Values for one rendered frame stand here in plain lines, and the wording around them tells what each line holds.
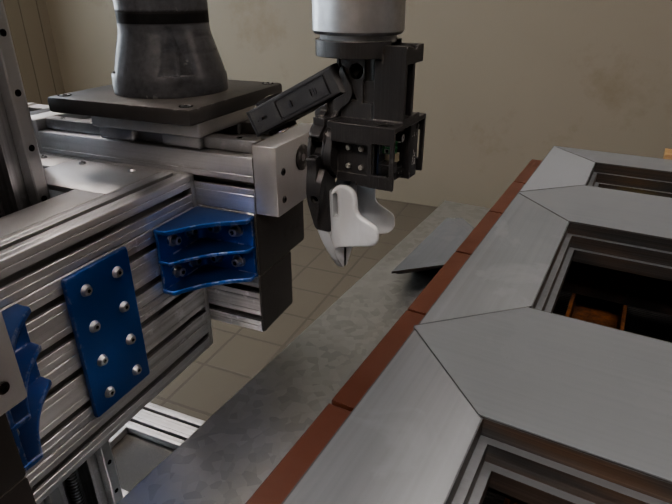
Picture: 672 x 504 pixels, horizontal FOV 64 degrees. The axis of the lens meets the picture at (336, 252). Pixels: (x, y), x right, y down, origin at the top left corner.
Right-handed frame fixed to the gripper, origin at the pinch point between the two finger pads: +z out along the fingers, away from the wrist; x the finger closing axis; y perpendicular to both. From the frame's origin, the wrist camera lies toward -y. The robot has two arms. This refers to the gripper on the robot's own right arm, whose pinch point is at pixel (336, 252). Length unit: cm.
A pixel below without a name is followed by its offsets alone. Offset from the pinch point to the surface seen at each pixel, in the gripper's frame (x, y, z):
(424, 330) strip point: -0.8, 10.1, 5.6
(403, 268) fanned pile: 37.1, -6.9, 20.5
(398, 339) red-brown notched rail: 2.3, 6.3, 9.8
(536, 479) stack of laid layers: -10.4, 22.6, 9.0
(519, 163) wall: 257, -27, 61
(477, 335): 0.8, 14.7, 5.6
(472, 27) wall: 254, -60, -7
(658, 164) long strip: 72, 29, 6
